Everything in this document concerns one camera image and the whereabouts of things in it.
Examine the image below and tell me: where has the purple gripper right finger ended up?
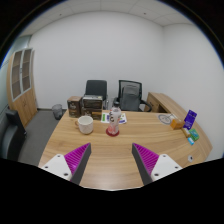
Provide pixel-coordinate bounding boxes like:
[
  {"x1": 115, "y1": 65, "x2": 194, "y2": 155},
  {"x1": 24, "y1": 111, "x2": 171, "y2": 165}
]
[{"x1": 132, "y1": 143, "x2": 182, "y2": 185}]

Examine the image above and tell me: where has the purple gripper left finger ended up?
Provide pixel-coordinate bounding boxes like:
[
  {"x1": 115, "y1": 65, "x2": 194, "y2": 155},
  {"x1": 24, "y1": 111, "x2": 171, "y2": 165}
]
[{"x1": 42, "y1": 143, "x2": 91, "y2": 185}]

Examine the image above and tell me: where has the plastic bottle with pink label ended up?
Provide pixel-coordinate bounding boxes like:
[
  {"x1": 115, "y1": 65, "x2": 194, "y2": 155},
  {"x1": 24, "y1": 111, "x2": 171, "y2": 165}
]
[{"x1": 108, "y1": 102, "x2": 121, "y2": 133}]

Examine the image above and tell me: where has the white ceramic mug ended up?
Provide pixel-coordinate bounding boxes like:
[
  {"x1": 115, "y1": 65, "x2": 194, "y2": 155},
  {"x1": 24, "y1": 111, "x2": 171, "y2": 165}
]
[{"x1": 75, "y1": 116, "x2": 93, "y2": 135}]

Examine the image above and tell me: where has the small blue box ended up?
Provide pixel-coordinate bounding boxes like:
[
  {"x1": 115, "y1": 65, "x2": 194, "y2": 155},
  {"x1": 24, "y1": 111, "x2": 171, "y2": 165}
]
[{"x1": 187, "y1": 137, "x2": 194, "y2": 145}]

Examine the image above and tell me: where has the orange cardboard box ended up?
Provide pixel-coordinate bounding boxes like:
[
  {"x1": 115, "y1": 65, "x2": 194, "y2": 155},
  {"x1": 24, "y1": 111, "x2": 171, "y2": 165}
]
[{"x1": 170, "y1": 119, "x2": 185, "y2": 130}]

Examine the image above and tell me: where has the red round coaster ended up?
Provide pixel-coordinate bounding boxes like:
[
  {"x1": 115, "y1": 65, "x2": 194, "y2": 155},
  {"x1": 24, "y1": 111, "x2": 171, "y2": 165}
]
[{"x1": 106, "y1": 128, "x2": 120, "y2": 137}]

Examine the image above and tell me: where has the small yellow-brown box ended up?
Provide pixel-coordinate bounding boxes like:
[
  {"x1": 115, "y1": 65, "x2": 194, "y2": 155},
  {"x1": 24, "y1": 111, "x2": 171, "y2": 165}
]
[{"x1": 182, "y1": 128, "x2": 191, "y2": 138}]

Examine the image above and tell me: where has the round grey disc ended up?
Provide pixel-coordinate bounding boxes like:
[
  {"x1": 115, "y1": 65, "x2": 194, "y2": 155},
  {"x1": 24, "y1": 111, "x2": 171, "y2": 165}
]
[{"x1": 158, "y1": 114, "x2": 174, "y2": 125}]

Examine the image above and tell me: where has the green flat box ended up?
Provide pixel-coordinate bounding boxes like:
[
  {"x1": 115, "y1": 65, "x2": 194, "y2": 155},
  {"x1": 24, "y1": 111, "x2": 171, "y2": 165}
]
[{"x1": 189, "y1": 128, "x2": 199, "y2": 141}]

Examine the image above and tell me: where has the purple upright booklet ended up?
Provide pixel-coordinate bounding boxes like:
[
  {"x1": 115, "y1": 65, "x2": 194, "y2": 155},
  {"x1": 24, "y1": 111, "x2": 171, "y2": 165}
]
[{"x1": 184, "y1": 110, "x2": 197, "y2": 130}]

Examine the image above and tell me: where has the brown box stacked bottom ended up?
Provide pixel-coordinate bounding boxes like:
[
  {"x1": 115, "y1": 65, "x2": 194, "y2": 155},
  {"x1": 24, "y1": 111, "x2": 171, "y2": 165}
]
[{"x1": 81, "y1": 108, "x2": 102, "y2": 120}]

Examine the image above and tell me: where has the grey mesh waste bin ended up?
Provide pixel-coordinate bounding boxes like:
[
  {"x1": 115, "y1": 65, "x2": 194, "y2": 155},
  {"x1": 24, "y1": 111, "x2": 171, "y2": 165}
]
[{"x1": 52, "y1": 104, "x2": 63, "y2": 120}]

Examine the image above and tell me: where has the green and white leaflet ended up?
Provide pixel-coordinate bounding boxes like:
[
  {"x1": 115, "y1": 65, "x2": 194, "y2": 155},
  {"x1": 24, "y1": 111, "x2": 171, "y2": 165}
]
[{"x1": 101, "y1": 112, "x2": 127, "y2": 124}]

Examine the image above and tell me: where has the dark brown box left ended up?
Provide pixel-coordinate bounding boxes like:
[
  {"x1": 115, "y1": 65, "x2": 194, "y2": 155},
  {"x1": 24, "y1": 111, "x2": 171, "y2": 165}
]
[{"x1": 67, "y1": 96, "x2": 81, "y2": 118}]

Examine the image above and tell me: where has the dark box stacked top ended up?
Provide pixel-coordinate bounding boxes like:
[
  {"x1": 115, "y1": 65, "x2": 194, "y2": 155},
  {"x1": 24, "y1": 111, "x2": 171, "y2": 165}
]
[{"x1": 82, "y1": 95, "x2": 103, "y2": 109}]

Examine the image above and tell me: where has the black leather armchair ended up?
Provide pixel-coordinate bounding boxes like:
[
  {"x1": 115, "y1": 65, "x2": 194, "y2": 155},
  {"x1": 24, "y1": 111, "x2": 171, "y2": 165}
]
[{"x1": 0, "y1": 109, "x2": 27, "y2": 161}]

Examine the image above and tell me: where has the grey mesh office chair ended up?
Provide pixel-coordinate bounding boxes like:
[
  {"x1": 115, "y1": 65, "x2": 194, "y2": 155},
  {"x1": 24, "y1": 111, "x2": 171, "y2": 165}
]
[{"x1": 113, "y1": 80, "x2": 152, "y2": 112}]

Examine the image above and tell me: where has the black office chair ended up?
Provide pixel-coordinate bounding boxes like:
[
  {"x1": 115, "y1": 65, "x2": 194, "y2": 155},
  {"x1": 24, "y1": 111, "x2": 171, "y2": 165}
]
[{"x1": 84, "y1": 80, "x2": 108, "y2": 109}]

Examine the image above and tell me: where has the wooden cabinet with glass doors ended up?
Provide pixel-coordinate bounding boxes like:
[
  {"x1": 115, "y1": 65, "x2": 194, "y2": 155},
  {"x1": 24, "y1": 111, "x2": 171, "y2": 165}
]
[{"x1": 6, "y1": 48, "x2": 37, "y2": 127}]

